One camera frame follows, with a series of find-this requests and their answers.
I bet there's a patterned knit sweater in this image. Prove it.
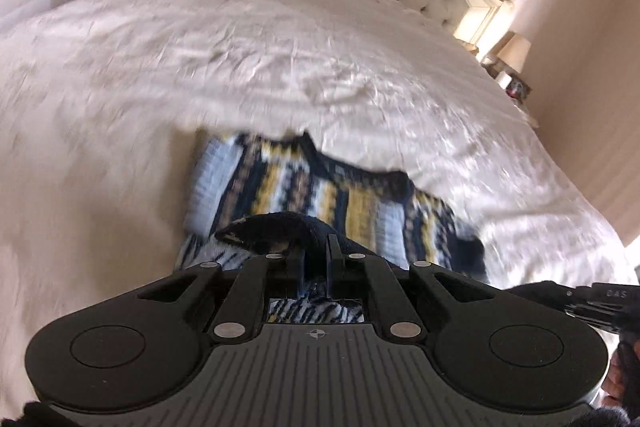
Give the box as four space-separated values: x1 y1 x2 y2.
175 130 488 325

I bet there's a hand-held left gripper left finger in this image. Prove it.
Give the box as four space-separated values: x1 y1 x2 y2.
135 234 307 341

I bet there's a cream table lamp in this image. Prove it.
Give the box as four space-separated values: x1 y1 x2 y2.
495 34 532 76

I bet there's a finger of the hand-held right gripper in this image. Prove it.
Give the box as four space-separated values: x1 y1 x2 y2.
507 281 581 311

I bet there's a dark photo frame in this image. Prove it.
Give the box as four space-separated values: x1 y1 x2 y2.
507 77 531 103

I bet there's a person's right hand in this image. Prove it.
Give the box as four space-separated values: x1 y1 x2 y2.
602 329 640 409

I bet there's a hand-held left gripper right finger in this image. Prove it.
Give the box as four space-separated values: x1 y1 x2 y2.
325 234 502 341

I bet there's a white bed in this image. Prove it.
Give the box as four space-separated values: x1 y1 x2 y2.
0 0 632 333

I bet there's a cream nightstand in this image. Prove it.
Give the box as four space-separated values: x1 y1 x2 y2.
519 99 542 128

